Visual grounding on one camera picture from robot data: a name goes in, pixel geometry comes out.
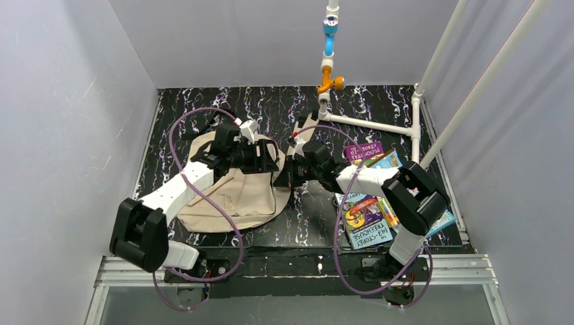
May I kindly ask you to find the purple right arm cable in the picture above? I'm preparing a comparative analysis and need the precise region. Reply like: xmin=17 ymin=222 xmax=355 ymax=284
xmin=293 ymin=125 xmax=434 ymax=309

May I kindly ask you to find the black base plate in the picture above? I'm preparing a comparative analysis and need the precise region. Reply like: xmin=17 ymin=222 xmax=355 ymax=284
xmin=162 ymin=245 xmax=431 ymax=301

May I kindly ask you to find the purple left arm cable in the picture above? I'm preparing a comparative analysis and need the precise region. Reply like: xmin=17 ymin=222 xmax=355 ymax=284
xmin=152 ymin=107 xmax=245 ymax=312

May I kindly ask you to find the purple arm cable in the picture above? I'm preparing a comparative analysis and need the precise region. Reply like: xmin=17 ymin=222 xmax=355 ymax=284
xmin=293 ymin=125 xmax=434 ymax=309
xmin=152 ymin=107 xmax=245 ymax=312

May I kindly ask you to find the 143-storey treehouse book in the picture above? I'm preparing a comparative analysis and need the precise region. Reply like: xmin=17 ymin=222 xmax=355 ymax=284
xmin=342 ymin=193 xmax=393 ymax=250

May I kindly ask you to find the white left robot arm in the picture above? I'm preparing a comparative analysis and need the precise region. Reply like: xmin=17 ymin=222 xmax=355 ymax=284
xmin=110 ymin=121 xmax=289 ymax=272

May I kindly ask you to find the aluminium rail frame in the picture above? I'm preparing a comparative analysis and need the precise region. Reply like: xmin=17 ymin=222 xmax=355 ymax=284
xmin=85 ymin=254 xmax=509 ymax=324

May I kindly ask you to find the blue cartoon mouse book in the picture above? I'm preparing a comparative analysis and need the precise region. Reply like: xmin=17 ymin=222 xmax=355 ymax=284
xmin=366 ymin=149 xmax=402 ymax=169

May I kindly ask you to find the blue orange pipe fitting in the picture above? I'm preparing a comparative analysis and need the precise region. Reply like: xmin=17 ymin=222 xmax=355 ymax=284
xmin=317 ymin=14 xmax=346 ymax=94

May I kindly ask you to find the white PVC pipe frame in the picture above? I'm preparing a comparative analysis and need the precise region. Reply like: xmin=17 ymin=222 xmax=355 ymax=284
xmin=317 ymin=0 xmax=553 ymax=171

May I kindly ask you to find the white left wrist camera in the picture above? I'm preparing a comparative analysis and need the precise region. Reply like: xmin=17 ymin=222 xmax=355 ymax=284
xmin=234 ymin=118 xmax=259 ymax=143

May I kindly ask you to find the light blue barcode book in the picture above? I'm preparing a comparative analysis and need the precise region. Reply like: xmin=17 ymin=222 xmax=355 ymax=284
xmin=426 ymin=210 xmax=456 ymax=238

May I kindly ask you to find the beige canvas backpack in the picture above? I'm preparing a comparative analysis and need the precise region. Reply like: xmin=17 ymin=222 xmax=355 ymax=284
xmin=176 ymin=124 xmax=292 ymax=233

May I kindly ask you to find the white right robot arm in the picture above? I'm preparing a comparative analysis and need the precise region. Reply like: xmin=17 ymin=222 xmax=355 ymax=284
xmin=273 ymin=140 xmax=451 ymax=265

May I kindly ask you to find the purple 117-storey treehouse book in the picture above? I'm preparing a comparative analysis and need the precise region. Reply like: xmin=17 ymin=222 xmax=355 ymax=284
xmin=345 ymin=142 xmax=384 ymax=164

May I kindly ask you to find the colourful crayon box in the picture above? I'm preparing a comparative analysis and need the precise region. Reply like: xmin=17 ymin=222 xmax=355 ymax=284
xmin=378 ymin=196 xmax=399 ymax=228

